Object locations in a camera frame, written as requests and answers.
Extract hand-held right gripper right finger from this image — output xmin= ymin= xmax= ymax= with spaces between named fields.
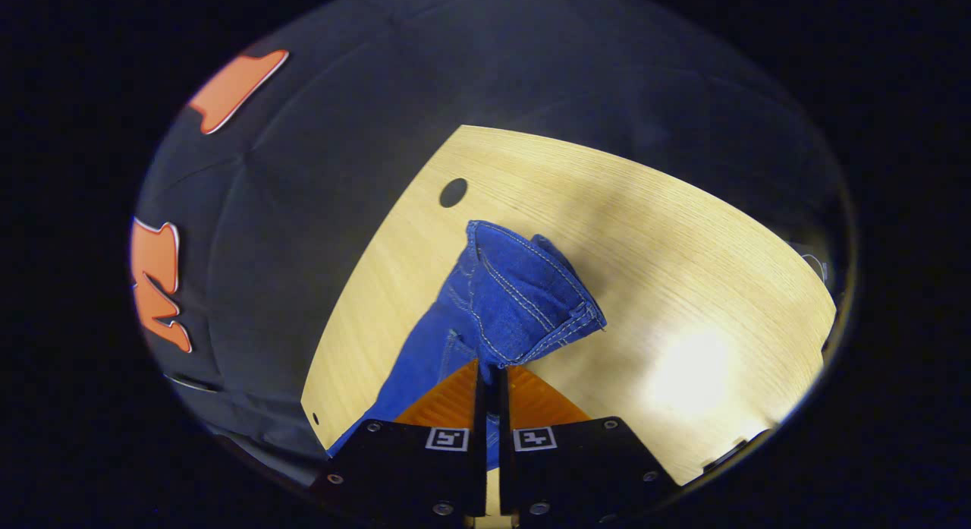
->
xmin=498 ymin=364 xmax=680 ymax=526

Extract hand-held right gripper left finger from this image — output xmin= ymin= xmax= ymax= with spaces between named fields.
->
xmin=315 ymin=358 xmax=486 ymax=526

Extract blue jeans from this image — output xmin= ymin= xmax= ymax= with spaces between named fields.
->
xmin=328 ymin=219 xmax=608 ymax=471

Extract black backdrop cloth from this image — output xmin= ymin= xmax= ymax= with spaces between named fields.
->
xmin=130 ymin=0 xmax=854 ymax=484

